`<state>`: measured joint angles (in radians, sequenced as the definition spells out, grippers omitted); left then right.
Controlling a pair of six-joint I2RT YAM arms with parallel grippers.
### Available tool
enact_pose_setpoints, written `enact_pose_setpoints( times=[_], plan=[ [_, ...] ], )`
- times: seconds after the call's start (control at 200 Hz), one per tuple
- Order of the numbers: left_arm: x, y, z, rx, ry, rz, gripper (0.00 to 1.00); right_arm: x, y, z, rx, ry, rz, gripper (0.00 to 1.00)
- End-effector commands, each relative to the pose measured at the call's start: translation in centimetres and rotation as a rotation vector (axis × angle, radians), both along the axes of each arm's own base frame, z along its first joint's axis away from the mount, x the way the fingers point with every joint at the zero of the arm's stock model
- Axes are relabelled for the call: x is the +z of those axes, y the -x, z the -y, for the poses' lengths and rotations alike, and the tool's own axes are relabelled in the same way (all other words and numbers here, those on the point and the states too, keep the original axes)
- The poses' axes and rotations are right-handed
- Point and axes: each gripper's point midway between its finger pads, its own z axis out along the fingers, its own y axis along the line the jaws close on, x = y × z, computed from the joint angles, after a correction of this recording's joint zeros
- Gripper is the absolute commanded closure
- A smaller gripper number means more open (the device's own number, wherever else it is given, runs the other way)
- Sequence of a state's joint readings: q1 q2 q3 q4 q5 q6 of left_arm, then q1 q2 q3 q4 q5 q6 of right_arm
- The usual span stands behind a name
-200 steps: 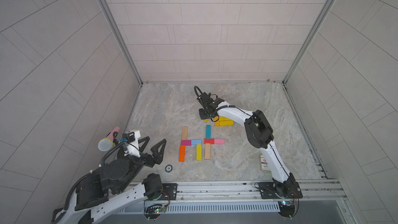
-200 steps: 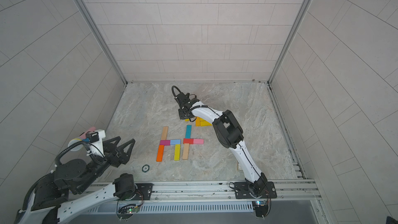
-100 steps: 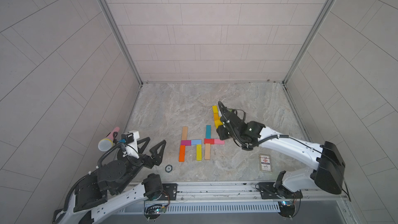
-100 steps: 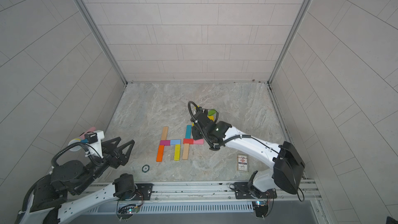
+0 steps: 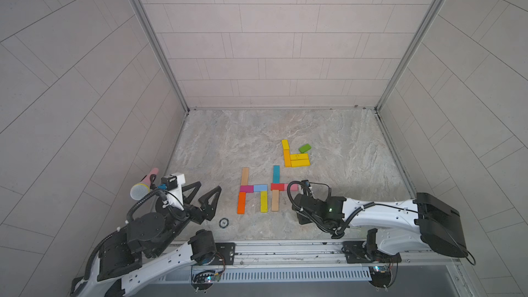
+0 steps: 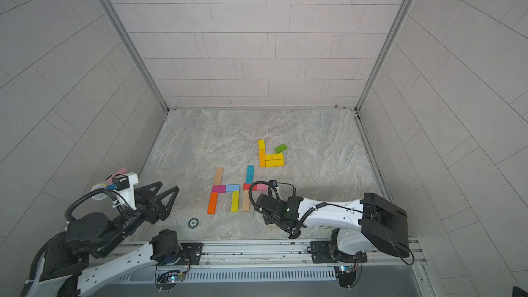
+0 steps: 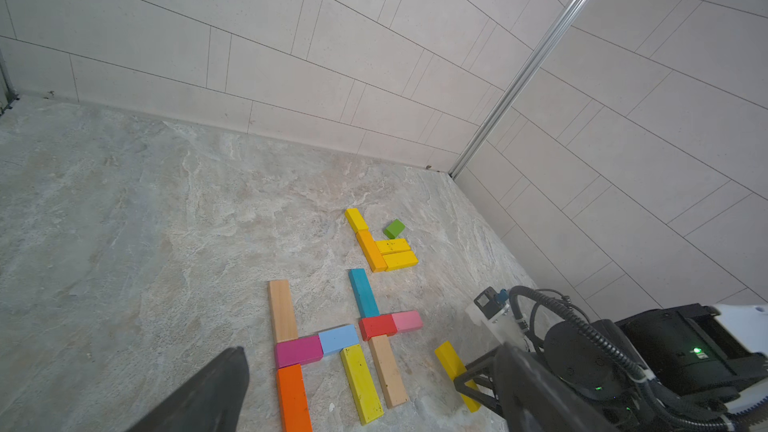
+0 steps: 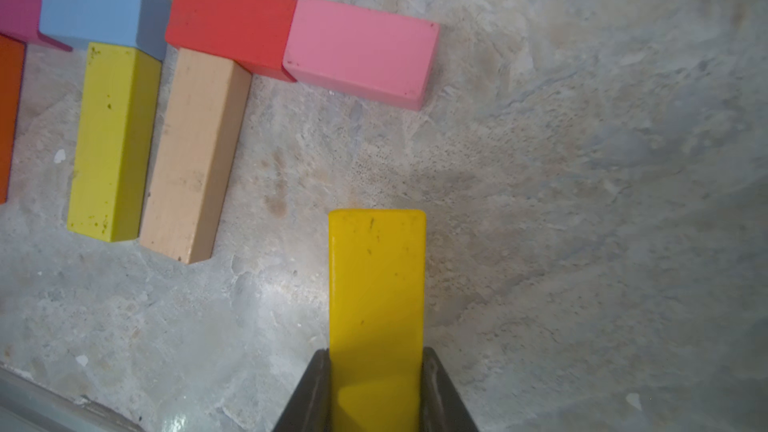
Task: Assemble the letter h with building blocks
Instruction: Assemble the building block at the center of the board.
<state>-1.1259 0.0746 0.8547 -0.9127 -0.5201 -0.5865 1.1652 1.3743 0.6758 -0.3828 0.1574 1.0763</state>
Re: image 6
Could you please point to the magenta block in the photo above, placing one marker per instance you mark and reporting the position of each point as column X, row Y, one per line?
column 219, row 189

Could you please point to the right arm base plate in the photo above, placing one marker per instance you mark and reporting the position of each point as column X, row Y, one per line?
column 324, row 252

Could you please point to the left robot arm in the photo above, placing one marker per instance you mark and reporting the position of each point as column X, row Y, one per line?
column 61, row 266

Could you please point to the right circuit board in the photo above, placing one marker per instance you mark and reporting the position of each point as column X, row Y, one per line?
column 347, row 276

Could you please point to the green block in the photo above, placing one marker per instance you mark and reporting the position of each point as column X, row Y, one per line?
column 280, row 148

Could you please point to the small yellow block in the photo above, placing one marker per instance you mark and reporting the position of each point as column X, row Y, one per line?
column 261, row 144

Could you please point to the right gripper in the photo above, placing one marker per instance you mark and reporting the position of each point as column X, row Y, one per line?
column 266, row 219

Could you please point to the amber orange block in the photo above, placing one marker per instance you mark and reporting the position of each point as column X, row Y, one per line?
column 261, row 157

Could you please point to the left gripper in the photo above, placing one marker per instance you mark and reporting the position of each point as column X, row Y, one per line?
column 164, row 214

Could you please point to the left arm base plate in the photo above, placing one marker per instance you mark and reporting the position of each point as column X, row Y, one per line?
column 190, row 253

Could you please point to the left circuit board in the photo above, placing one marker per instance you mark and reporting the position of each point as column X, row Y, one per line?
column 167, row 281

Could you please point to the natural wood block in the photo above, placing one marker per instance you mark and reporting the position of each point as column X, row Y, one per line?
column 246, row 201
column 218, row 176

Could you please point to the circuit board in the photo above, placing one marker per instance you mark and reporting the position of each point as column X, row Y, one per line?
column 167, row 281
column 347, row 276

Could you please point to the light blue block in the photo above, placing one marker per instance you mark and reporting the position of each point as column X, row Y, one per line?
column 232, row 188

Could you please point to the pink block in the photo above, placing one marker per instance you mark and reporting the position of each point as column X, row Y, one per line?
column 261, row 187

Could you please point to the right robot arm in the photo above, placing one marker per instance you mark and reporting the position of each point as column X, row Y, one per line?
column 366, row 224

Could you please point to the aluminium mounting rail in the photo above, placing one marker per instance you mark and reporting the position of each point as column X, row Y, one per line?
column 282, row 253

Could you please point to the teal block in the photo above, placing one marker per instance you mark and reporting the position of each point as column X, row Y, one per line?
column 250, row 174

